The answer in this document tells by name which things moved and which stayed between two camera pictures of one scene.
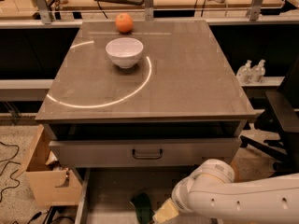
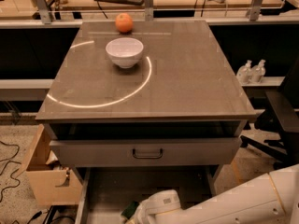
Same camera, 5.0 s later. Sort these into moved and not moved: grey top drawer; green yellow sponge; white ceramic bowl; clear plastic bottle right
Moved: green yellow sponge
Not moved: grey top drawer; white ceramic bowl; clear plastic bottle right
